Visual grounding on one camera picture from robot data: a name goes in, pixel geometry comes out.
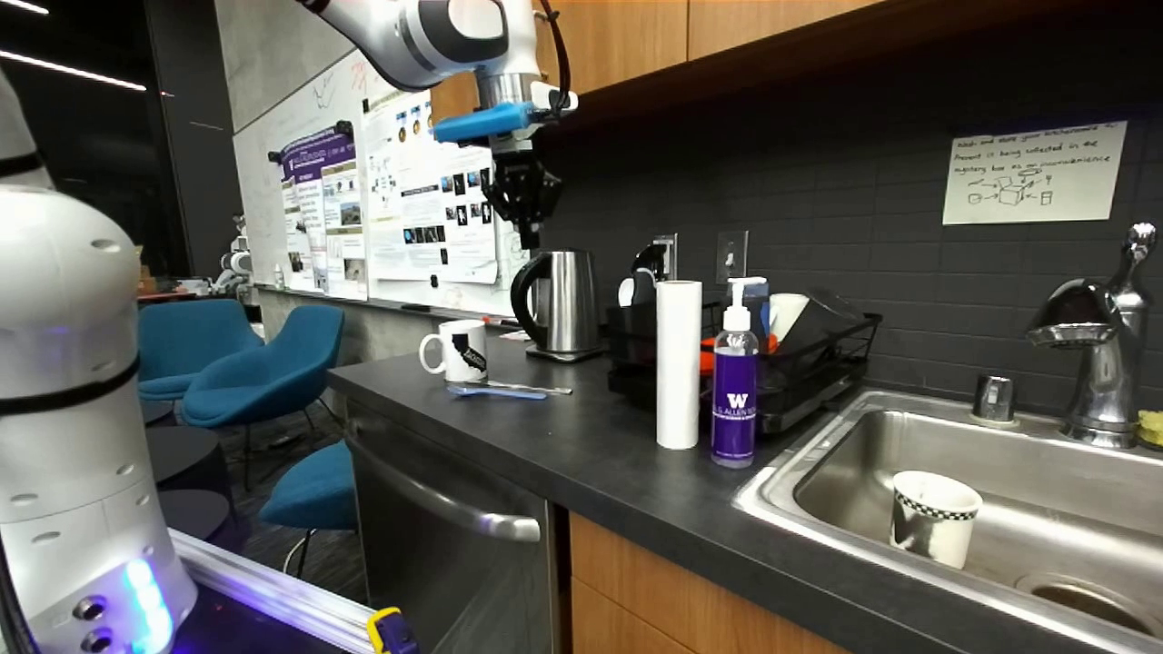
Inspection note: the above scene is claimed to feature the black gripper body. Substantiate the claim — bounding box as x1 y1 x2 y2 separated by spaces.
480 141 567 233

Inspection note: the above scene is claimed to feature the white tissue roll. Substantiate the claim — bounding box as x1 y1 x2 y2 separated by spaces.
652 276 707 454

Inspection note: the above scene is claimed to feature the robot base platform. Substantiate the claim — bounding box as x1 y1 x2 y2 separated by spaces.
168 526 423 654

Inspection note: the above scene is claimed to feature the steel electric kettle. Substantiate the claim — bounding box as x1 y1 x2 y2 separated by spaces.
508 245 606 368

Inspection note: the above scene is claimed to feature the white poster with photos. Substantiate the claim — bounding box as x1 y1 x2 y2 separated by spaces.
360 82 506 289

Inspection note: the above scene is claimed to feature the white mug black print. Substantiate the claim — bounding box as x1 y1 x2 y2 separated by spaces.
414 314 492 388

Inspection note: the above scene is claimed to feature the poster with purple header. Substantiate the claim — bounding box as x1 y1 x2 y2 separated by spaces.
268 121 375 300

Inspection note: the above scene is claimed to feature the blue dish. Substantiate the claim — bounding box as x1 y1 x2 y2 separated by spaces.
729 276 773 348

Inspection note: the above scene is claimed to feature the whiteboard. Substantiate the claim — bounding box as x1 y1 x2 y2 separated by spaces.
231 22 537 324

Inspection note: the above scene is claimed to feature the white dish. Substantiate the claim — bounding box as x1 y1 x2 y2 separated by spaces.
763 289 815 353

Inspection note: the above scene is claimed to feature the purple soap pump bottle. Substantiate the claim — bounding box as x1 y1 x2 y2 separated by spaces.
709 279 767 471

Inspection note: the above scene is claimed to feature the stainless steel dishwasher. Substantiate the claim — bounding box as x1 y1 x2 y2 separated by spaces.
341 403 565 654

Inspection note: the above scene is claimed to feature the wooden lower cabinet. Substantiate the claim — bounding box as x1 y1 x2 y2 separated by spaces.
565 512 851 654

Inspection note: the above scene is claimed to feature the small metal sink knob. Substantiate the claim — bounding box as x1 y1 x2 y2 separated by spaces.
973 370 1021 423

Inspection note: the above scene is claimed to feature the white mug checkered rim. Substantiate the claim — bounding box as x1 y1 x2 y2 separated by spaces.
889 468 988 576

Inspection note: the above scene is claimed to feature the white handwritten note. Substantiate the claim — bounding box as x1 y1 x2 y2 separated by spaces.
937 114 1131 230

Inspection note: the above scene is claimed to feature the stainless steel sink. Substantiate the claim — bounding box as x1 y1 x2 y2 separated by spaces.
731 388 1163 654

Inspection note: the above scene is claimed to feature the chrome faucet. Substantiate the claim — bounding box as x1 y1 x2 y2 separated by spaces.
1029 220 1163 454

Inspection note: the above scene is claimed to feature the yellow sponge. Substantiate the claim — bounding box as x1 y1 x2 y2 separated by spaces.
1131 405 1163 454

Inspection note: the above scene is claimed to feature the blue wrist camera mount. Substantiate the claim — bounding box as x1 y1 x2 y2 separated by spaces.
429 96 537 148

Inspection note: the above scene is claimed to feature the white wall outlet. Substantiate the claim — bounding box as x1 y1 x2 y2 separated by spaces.
652 233 685 282
715 230 756 286

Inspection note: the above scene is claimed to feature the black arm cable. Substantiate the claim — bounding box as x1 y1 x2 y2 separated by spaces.
536 0 578 105

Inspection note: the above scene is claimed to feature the metal dishwasher handle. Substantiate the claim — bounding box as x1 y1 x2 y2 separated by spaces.
345 435 546 547

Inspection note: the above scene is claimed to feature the black wire dish rack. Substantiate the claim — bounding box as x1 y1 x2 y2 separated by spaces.
603 286 889 443

